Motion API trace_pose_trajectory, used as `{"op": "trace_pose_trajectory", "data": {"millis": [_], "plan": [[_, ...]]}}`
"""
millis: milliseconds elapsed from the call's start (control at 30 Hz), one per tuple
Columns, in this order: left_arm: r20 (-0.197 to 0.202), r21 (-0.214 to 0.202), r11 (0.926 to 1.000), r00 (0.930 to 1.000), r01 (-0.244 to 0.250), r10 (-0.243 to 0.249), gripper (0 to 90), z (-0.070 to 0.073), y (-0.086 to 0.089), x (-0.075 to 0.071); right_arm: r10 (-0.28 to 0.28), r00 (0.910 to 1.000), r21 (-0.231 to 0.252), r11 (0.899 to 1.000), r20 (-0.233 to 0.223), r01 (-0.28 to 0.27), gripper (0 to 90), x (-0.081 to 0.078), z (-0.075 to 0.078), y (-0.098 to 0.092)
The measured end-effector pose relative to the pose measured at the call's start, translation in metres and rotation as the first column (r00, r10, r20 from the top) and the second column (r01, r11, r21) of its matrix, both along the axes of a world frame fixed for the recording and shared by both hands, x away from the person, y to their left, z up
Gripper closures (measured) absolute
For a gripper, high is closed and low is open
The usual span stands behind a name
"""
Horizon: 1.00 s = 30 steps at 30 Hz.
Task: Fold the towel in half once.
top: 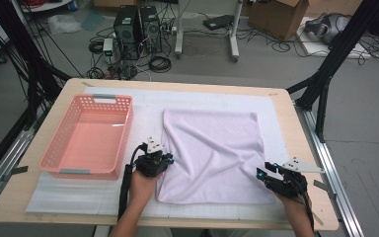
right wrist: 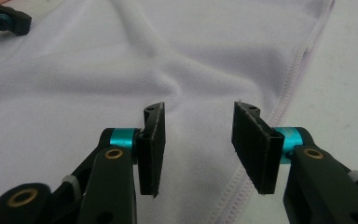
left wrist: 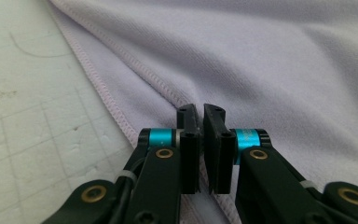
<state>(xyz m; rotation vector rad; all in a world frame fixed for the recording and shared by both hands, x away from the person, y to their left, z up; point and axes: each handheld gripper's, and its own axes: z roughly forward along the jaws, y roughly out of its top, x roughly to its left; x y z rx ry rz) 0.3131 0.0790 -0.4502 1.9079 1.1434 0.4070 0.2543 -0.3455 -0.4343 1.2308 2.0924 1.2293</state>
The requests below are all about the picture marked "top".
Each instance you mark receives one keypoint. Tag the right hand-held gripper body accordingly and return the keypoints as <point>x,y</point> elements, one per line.
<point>289,184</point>

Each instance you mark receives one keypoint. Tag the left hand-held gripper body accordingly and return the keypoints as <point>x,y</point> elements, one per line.
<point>151,164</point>

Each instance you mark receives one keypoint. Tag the lilac printed cloth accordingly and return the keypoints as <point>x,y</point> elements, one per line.
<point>210,154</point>

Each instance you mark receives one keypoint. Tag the pink plastic basket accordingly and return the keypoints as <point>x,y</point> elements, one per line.
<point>49,154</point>

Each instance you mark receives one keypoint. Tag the person's right hand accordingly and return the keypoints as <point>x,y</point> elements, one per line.
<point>292,205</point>

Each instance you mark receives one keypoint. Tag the person's left hand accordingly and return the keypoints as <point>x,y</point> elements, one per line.
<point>144,191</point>

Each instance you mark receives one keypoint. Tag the pale thin strip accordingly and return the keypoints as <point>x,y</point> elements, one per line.
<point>319,220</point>

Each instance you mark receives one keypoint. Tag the white grid mat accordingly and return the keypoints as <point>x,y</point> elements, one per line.
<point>210,98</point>

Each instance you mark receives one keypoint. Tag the small white device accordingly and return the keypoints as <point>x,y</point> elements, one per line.
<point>108,46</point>

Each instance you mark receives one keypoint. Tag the white board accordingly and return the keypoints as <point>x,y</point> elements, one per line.
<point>312,47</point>

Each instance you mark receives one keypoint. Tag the black computer tower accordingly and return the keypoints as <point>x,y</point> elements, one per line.
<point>126,33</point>
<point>151,29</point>

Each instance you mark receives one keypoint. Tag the black flat device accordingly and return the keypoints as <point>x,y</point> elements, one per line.
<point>218,22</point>

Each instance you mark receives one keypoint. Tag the brown cardboard box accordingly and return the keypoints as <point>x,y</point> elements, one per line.
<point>276,19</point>

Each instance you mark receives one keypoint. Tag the grey headset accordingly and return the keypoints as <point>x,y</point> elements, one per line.
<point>325,28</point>

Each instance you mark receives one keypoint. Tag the clear plastic bag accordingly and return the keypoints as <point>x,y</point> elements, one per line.
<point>64,24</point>

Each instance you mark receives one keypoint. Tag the white round table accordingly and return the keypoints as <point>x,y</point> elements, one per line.
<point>46,6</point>

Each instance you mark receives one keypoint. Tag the grey metal bracket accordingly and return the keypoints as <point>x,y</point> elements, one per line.
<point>324,188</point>
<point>16,170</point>

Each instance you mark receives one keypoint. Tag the aluminium rail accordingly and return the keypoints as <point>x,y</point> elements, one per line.
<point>10,156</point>
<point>325,161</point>

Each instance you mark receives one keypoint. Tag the white stand frame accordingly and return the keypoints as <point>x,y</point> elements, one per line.
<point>233,39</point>

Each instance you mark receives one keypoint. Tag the black frame post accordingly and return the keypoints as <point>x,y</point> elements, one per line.
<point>340,49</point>
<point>19,36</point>

